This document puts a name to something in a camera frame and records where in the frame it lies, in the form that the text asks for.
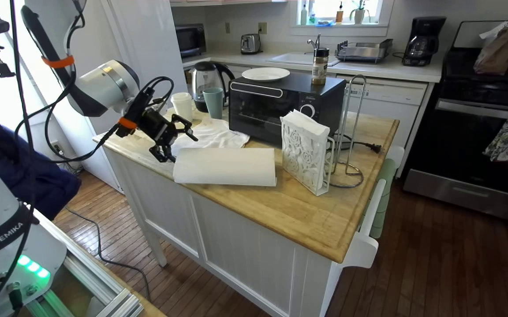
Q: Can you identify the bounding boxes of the wooden top white kitchen island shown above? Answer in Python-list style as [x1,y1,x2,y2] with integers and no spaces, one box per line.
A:
[100,108,407,317]

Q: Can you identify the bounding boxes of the green hanging towel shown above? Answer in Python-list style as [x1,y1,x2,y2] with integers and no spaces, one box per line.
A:
[370,156,398,240]

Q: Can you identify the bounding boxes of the black toaster oven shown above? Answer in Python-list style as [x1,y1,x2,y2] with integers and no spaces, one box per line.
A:
[227,71,349,150]

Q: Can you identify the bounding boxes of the white paper towel roll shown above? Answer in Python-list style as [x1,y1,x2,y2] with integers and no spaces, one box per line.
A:
[171,145,280,189]

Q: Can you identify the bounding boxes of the white base kitchen cabinets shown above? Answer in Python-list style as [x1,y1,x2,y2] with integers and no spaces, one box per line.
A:
[180,48,444,178]

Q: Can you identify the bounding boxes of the spice jar with black lid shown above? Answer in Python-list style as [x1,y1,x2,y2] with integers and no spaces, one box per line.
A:
[310,46,331,90]

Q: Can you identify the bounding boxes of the metal wire towel stand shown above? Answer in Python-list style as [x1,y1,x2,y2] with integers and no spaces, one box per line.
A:
[328,75,368,191]

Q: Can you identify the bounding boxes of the grey dish rack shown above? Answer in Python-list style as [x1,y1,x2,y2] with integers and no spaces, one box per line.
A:
[333,38,395,66]

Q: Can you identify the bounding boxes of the white dishwasher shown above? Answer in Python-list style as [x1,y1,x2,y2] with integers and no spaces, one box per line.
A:
[345,76,430,150]

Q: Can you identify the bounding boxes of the white folded towel stack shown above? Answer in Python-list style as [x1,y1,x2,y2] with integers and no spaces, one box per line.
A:
[278,108,335,198]

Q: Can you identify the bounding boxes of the brown paper bag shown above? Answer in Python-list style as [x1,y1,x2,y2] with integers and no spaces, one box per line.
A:
[471,16,508,80]

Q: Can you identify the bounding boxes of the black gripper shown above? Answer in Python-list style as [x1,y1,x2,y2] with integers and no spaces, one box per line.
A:
[136,106,201,166]

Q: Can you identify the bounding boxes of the black coffee maker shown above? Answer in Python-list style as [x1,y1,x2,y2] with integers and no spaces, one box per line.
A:
[400,15,448,69]

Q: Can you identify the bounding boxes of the green soap bottle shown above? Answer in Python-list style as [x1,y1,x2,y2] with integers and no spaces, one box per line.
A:
[298,0,310,27]

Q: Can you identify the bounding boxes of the glass electric kettle black lid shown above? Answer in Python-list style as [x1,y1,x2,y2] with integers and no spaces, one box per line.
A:
[183,60,236,115]

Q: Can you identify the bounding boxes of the white kitchen sink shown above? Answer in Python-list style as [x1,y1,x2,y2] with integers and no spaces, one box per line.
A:
[268,52,315,67]

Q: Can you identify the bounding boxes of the black power cable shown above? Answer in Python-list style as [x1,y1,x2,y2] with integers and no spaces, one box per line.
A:
[333,136,382,156]

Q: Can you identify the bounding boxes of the white plate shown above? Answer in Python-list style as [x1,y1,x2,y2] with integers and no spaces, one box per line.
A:
[240,66,293,83]

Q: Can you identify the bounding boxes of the black microwave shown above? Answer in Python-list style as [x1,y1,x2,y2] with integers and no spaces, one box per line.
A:
[174,23,208,60]

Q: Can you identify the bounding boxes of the teal cup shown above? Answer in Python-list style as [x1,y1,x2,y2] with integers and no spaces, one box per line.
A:
[201,87,225,120]

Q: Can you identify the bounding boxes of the dark blue cloth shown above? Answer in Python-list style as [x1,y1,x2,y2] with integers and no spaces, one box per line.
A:
[0,110,83,222]

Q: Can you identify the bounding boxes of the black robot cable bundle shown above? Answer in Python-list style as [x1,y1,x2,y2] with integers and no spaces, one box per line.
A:
[5,0,176,168]

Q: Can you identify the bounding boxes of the white framed kitchen window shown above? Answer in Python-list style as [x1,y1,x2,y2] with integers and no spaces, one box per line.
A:
[294,0,395,29]

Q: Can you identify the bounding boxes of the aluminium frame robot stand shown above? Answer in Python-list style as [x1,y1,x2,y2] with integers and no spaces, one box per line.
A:
[26,208,169,317]

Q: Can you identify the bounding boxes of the orange velcro strap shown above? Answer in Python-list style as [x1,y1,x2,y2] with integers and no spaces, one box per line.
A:
[114,117,139,133]
[40,55,77,73]

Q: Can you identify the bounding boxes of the black and steel stove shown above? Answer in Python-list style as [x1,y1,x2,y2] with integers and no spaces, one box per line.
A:
[402,20,508,230]

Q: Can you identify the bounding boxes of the pale pump dispenser bottle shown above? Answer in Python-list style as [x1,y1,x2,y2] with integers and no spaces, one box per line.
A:
[351,0,367,27]

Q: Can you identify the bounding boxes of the chrome faucet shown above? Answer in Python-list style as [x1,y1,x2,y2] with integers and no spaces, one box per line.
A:
[305,32,324,53]

